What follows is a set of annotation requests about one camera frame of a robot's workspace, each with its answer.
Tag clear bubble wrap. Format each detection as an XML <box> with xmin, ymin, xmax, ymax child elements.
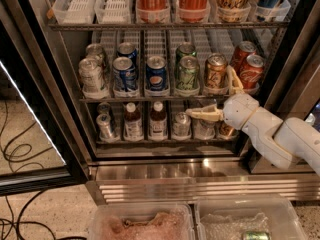
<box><xmin>200</xmin><ymin>213</ymin><xmax>271</xmax><ymax>240</ymax></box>

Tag front blue striped Pepsi can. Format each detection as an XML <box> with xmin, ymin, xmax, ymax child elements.
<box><xmin>112</xmin><ymin>57</ymin><xmax>138</xmax><ymax>92</ymax></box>

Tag rear white silver can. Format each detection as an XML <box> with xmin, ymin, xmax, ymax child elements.
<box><xmin>86</xmin><ymin>43</ymin><xmax>107</xmax><ymax>67</ymax></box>

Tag orange LaCroix can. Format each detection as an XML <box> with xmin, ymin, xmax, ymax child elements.
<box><xmin>204</xmin><ymin>53</ymin><xmax>228</xmax><ymax>88</ymax></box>

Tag slim silver can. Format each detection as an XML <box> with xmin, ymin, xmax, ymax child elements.
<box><xmin>96</xmin><ymin>114</ymin><xmax>116</xmax><ymax>139</ymax></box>
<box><xmin>97</xmin><ymin>102</ymin><xmax>112</xmax><ymax>116</ymax></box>

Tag front slim silver can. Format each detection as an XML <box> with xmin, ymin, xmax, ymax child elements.
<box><xmin>96</xmin><ymin>114</ymin><xmax>116</xmax><ymax>139</ymax></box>

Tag left clear plastic bin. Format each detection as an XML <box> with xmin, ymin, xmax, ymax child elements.
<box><xmin>88</xmin><ymin>202</ymin><xmax>195</xmax><ymax>240</ymax></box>

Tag stainless steel fridge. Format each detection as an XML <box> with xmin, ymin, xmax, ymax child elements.
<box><xmin>20</xmin><ymin>0</ymin><xmax>320</xmax><ymax>203</ymax></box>

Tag right brown tea bottle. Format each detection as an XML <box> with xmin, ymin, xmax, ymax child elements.
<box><xmin>149</xmin><ymin>101</ymin><xmax>168</xmax><ymax>140</ymax></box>

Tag front orange can bottom shelf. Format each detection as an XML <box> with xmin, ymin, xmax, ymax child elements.
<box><xmin>218</xmin><ymin>122</ymin><xmax>237</xmax><ymax>138</ymax></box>

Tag silver can bottom shelf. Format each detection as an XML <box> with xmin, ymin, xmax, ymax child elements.
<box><xmin>173</xmin><ymin>112</ymin><xmax>191</xmax><ymax>137</ymax></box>

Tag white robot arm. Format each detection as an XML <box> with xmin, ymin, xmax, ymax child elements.
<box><xmin>186</xmin><ymin>66</ymin><xmax>320</xmax><ymax>175</ymax></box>

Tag brown tea bottle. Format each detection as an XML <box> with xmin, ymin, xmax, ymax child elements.
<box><xmin>149</xmin><ymin>101</ymin><xmax>168</xmax><ymax>140</ymax></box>
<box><xmin>124</xmin><ymin>102</ymin><xmax>143</xmax><ymax>139</ymax></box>

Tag left brown tea bottle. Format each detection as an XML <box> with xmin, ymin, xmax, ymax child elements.
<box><xmin>124</xmin><ymin>102</ymin><xmax>143</xmax><ymax>139</ymax></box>

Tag right clear plastic bin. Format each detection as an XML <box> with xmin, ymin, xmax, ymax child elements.
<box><xmin>194</xmin><ymin>195</ymin><xmax>308</xmax><ymax>240</ymax></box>

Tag front white silver can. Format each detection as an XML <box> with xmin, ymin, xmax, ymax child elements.
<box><xmin>79</xmin><ymin>58</ymin><xmax>106</xmax><ymax>93</ymax></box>

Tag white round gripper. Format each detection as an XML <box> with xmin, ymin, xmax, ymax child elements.
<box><xmin>185</xmin><ymin>65</ymin><xmax>259</xmax><ymax>130</ymax></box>

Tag front green soda can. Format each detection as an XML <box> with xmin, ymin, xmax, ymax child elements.
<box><xmin>176</xmin><ymin>56</ymin><xmax>200</xmax><ymax>90</ymax></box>

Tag rear green soda can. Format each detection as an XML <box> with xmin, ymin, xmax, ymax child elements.
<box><xmin>176</xmin><ymin>42</ymin><xmax>197</xmax><ymax>63</ymax></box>

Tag green can in bin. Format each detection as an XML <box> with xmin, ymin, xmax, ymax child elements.
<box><xmin>242</xmin><ymin>231</ymin><xmax>271</xmax><ymax>240</ymax></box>

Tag clear plastic bin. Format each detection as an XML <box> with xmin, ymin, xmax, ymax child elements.
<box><xmin>88</xmin><ymin>202</ymin><xmax>195</xmax><ymax>240</ymax></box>
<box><xmin>194</xmin><ymin>195</ymin><xmax>308</xmax><ymax>240</ymax></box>

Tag pink bubble wrap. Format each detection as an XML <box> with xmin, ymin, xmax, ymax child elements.
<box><xmin>100</xmin><ymin>212</ymin><xmax>187</xmax><ymax>240</ymax></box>

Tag open fridge glass door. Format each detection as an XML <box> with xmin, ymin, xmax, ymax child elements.
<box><xmin>0</xmin><ymin>0</ymin><xmax>88</xmax><ymax>196</ymax></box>

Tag rear blue Pepsi can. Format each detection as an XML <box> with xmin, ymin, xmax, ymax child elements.
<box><xmin>117</xmin><ymin>42</ymin><xmax>138</xmax><ymax>63</ymax></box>

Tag rear slim silver can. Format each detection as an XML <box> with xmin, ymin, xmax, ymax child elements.
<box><xmin>97</xmin><ymin>102</ymin><xmax>112</xmax><ymax>116</ymax></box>

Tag green soda can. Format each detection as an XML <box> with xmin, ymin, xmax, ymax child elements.
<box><xmin>176</xmin><ymin>56</ymin><xmax>200</xmax><ymax>90</ymax></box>
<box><xmin>176</xmin><ymin>42</ymin><xmax>197</xmax><ymax>63</ymax></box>

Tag white silver can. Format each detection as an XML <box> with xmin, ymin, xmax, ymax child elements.
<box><xmin>86</xmin><ymin>43</ymin><xmax>107</xmax><ymax>67</ymax></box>
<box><xmin>79</xmin><ymin>58</ymin><xmax>106</xmax><ymax>93</ymax></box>

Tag clear water bottle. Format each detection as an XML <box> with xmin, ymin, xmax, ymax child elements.
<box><xmin>194</xmin><ymin>99</ymin><xmax>217</xmax><ymax>140</ymax></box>

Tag rear red Coca-Cola can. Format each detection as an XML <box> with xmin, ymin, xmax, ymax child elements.
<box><xmin>230</xmin><ymin>41</ymin><xmax>257</xmax><ymax>72</ymax></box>

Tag front red Coca-Cola can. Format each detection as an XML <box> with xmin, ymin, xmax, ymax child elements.
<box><xmin>239</xmin><ymin>54</ymin><xmax>264</xmax><ymax>89</ymax></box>

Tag black floor cables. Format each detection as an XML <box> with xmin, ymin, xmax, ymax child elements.
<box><xmin>0</xmin><ymin>100</ymin><xmax>88</xmax><ymax>240</ymax></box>

